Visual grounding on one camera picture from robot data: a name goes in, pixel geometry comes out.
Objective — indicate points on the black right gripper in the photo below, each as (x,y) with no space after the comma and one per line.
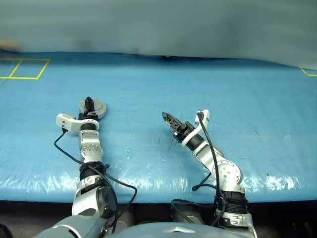
(185,130)

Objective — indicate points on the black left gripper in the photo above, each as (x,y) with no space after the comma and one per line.
(86,116)

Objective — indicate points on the silver ribbed motor lid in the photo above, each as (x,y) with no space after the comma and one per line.
(99,105)

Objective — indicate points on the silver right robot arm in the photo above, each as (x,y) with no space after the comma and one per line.
(223,171)

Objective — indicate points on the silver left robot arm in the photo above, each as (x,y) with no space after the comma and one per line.
(91,148)

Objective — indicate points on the blue plastic table cover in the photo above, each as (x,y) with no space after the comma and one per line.
(158,111)

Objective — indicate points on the silver robot torso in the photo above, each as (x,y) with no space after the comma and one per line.
(173,230)

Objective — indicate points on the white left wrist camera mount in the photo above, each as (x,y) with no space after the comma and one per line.
(65,122)

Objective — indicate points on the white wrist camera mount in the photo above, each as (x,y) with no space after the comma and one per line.
(204,115)
(65,122)

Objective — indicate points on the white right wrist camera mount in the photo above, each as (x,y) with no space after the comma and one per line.
(204,115)

